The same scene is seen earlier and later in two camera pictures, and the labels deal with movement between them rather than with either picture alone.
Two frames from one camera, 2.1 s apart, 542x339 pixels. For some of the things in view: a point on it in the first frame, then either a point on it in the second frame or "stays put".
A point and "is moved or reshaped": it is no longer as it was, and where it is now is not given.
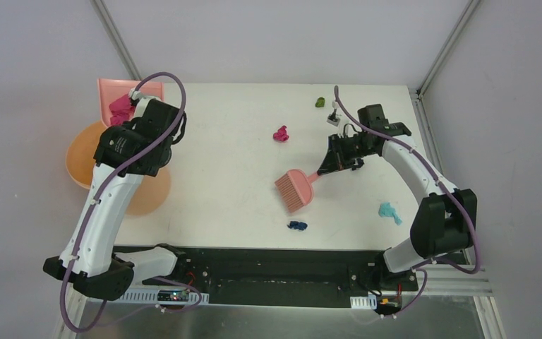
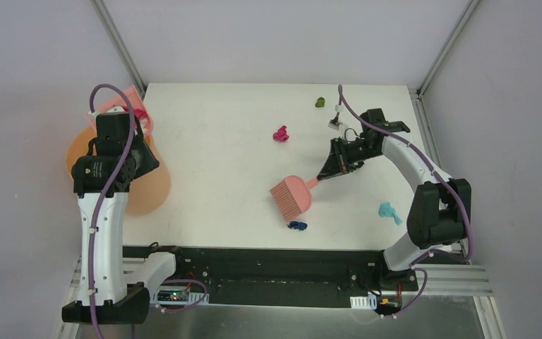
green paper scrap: x=320 y=102 stays put
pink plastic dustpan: x=109 y=90 -> x=121 y=105
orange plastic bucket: x=153 y=191 stays put
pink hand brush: x=296 y=188 is moved or reshaped
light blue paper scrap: x=385 y=209 stays put
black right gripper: x=336 y=159 stays put
